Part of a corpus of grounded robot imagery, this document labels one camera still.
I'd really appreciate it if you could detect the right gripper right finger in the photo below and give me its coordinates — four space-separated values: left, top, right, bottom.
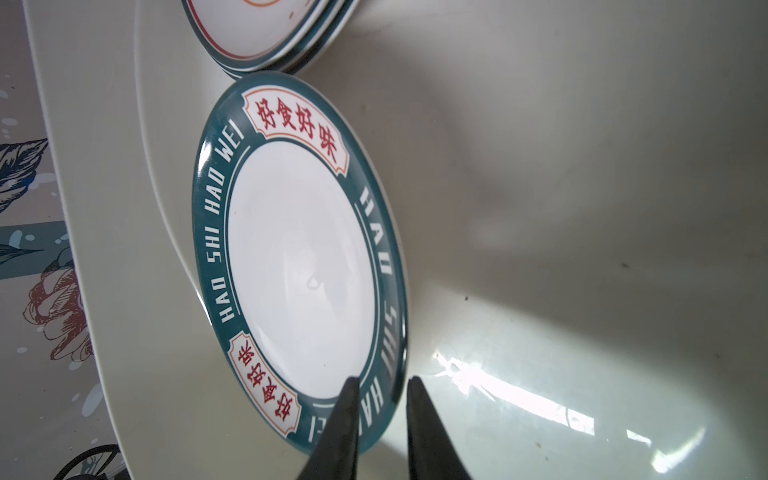
406 376 471 480

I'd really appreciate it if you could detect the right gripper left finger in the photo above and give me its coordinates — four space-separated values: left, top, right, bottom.
297 377 359 480

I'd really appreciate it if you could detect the green rim plate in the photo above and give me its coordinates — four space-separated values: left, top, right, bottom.
211 1 361 80
191 72 408 453

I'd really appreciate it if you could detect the large orange sunburst plate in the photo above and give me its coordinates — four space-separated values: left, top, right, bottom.
182 0 328 72

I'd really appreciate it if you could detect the white plastic bin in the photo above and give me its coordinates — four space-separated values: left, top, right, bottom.
24 1 767 479

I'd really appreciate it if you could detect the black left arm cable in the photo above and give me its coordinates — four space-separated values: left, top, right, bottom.
52 443 130 480

